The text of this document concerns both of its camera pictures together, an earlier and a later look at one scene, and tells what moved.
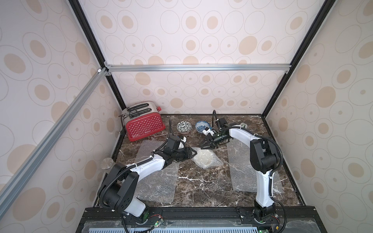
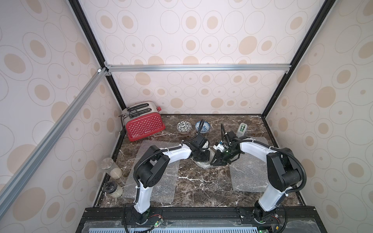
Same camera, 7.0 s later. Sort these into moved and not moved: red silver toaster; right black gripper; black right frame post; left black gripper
Moved: right black gripper; left black gripper
Not moved: red silver toaster; black right frame post
